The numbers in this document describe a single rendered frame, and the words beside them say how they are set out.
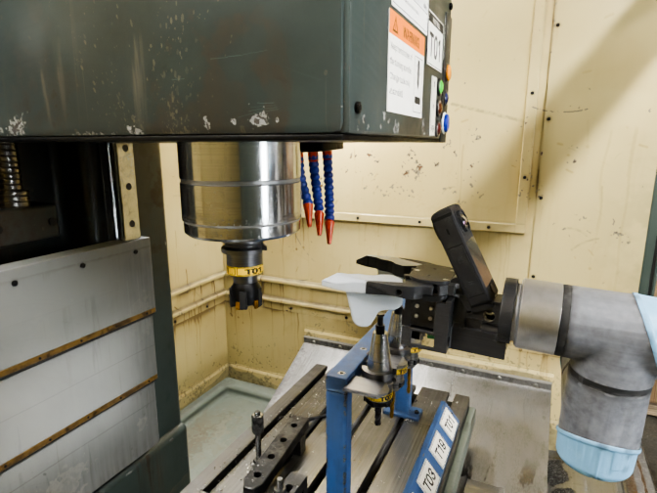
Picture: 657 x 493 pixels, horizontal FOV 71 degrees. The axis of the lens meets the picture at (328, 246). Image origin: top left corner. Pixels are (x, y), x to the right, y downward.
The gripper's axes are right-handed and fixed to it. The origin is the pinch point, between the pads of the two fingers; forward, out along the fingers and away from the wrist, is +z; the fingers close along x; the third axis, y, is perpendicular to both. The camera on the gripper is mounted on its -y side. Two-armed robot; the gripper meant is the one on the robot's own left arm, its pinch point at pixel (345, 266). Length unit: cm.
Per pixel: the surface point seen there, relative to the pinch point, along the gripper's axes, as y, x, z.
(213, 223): -5.1, -7.8, 14.2
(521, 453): 71, 78, -25
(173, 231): 19, 73, 97
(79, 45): -24.9, -12.4, 29.0
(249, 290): 5.2, -1.2, 13.6
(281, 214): -6.0, -2.5, 8.0
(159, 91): -19.8, -12.4, 17.2
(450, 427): 53, 54, -8
